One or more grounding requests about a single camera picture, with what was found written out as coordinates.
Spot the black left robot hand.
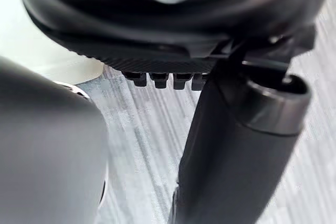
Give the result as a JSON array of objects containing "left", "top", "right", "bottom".
[{"left": 18, "top": 0, "right": 334, "bottom": 224}]

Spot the silver robot leg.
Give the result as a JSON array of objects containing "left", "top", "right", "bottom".
[{"left": 0, "top": 55, "right": 110, "bottom": 224}]

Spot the white cushion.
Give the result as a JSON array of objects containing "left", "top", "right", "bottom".
[{"left": 0, "top": 0, "right": 103, "bottom": 86}]

